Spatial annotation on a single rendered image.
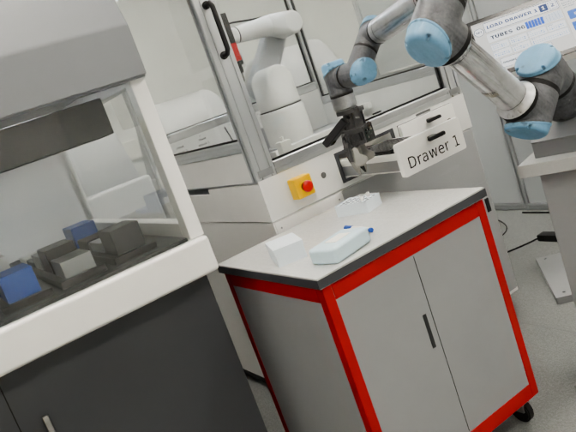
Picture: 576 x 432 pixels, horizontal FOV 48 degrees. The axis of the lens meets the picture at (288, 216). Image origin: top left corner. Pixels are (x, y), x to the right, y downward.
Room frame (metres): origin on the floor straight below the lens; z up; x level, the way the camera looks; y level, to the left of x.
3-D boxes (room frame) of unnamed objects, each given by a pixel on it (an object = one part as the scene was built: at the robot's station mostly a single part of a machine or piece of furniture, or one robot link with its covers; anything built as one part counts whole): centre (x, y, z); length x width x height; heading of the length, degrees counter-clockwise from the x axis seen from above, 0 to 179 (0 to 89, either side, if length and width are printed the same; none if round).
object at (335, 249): (1.64, -0.10, 0.78); 0.15 x 0.10 x 0.04; 132
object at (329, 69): (2.05, -0.29, 1.18); 0.09 x 0.08 x 0.11; 30
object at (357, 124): (2.05, -0.29, 1.02); 0.09 x 0.08 x 0.12; 53
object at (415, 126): (2.52, -0.64, 0.87); 0.29 x 0.02 x 0.11; 119
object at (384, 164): (2.27, -0.41, 0.86); 0.40 x 0.26 x 0.06; 29
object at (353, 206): (2.05, -0.23, 0.78); 0.12 x 0.08 x 0.04; 47
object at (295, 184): (2.19, -0.08, 0.88); 0.07 x 0.05 x 0.07; 119
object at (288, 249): (1.78, 0.04, 0.79); 0.13 x 0.09 x 0.05; 9
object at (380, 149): (2.26, -0.42, 0.87); 0.22 x 0.18 x 0.06; 29
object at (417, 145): (2.09, -0.51, 0.87); 0.29 x 0.02 x 0.11; 119
